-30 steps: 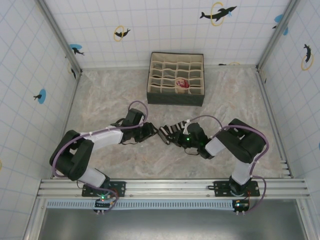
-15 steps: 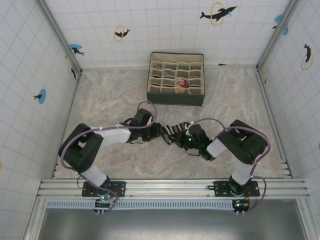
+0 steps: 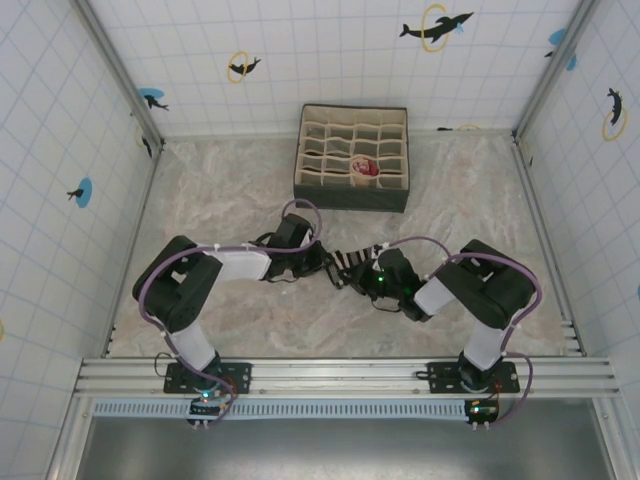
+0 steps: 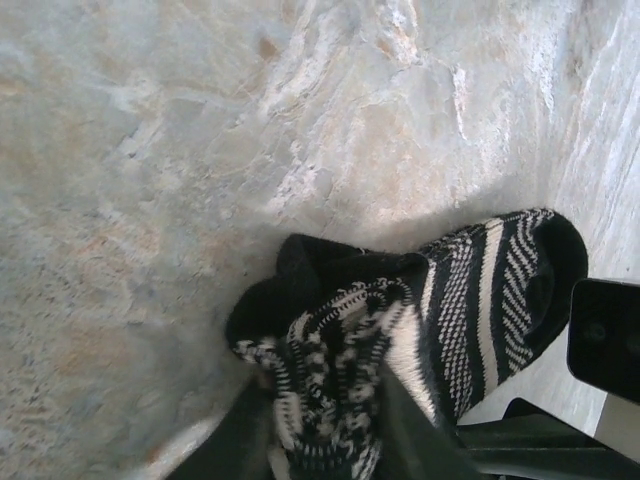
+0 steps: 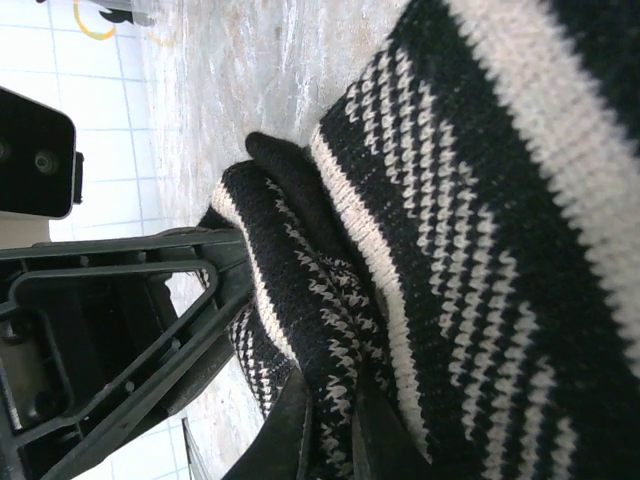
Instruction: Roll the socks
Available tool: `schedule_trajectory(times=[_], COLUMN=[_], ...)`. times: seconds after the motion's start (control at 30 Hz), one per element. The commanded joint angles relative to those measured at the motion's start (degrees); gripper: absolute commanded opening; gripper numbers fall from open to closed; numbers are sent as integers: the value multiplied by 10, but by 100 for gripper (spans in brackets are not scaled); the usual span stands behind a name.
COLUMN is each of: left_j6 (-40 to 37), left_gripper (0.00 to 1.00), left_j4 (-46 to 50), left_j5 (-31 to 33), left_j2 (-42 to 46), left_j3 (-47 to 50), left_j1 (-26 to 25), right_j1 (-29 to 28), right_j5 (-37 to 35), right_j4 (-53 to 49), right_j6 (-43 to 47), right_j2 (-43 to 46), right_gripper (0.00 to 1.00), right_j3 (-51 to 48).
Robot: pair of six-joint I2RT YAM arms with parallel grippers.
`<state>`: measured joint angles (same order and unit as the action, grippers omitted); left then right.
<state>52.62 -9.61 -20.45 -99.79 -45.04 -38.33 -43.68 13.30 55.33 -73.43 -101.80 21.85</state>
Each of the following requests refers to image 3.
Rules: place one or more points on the black white striped sock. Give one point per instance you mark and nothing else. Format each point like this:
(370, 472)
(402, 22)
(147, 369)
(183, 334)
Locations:
(350, 257)

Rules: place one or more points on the dark fabric organizer box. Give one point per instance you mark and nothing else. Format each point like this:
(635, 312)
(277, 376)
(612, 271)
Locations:
(350, 200)

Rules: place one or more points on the peach sock purple maroon stripes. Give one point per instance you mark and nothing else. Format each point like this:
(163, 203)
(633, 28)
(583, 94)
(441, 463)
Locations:
(366, 170)

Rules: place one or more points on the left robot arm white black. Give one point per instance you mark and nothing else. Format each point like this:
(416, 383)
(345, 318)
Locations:
(240, 262)

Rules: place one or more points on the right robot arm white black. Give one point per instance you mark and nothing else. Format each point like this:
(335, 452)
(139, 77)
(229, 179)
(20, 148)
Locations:
(432, 297)

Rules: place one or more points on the small circuit board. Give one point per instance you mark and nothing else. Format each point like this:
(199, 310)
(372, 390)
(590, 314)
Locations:
(205, 407)
(482, 411)

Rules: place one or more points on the dolphin blue oval sticker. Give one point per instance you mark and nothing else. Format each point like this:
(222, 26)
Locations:
(82, 192)
(152, 99)
(557, 36)

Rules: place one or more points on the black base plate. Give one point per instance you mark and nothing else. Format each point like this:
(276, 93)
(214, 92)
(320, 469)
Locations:
(240, 375)
(440, 375)

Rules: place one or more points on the aluminium rail beam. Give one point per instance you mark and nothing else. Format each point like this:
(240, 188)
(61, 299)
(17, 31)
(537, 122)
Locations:
(325, 377)

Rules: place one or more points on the aluminium table edge rail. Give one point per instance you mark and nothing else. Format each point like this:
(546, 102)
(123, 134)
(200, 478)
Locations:
(536, 200)
(145, 200)

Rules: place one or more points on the aluminium corner post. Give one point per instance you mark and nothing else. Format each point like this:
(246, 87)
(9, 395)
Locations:
(127, 85)
(542, 92)

